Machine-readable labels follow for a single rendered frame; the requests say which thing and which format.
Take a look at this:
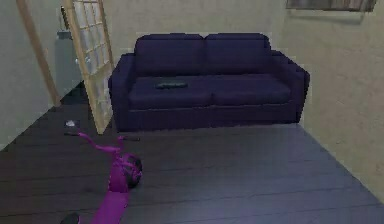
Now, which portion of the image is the dark purple sofa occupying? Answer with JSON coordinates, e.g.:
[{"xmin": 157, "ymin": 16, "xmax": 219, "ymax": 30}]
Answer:
[{"xmin": 108, "ymin": 32, "xmax": 311, "ymax": 133}]

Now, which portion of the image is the black remote control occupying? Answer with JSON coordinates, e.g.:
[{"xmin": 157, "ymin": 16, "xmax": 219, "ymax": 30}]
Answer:
[{"xmin": 154, "ymin": 81, "xmax": 189, "ymax": 90}]

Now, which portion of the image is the magenta kick scooter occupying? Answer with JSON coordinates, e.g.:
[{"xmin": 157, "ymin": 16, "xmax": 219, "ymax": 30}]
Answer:
[{"xmin": 59, "ymin": 131, "xmax": 144, "ymax": 224}]

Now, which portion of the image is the wooden glass-paned room door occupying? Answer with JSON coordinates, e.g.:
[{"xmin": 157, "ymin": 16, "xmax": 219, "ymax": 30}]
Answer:
[{"xmin": 61, "ymin": 0, "xmax": 116, "ymax": 135}]

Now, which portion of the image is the grey cabinet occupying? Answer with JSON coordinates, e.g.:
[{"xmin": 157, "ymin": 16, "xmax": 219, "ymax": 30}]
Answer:
[{"xmin": 54, "ymin": 29, "xmax": 84, "ymax": 98}]

